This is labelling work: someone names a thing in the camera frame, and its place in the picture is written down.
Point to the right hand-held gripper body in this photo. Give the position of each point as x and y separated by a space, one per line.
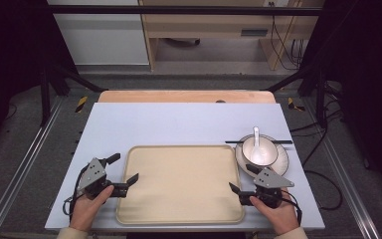
272 181

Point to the aluminium floor rail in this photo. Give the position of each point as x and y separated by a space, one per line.
23 166
344 172

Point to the white ceramic bowl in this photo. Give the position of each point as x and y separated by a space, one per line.
268 152

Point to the light wooden desk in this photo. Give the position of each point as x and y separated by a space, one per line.
212 25

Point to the person's right hand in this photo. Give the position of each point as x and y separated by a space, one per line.
282 215

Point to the person's left hand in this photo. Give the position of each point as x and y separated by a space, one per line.
84 210

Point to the white cabinet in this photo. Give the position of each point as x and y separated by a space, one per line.
102 40

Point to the black horizontal frame bar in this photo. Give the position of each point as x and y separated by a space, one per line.
179 10

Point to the white plate with dark rim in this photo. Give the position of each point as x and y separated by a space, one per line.
282 162

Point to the white ceramic spoon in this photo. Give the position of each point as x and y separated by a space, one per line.
256 146

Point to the dark curtain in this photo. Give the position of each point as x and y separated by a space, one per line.
10 49
368 83

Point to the black metal stand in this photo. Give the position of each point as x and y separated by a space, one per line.
320 96
44 96

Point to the black chopstick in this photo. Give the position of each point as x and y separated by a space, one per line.
283 141

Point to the beige plastic tray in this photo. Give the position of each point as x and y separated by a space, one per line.
179 184

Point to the yellow and black floor tape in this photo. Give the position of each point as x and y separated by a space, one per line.
81 104
293 105

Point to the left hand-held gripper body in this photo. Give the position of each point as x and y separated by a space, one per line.
93 175

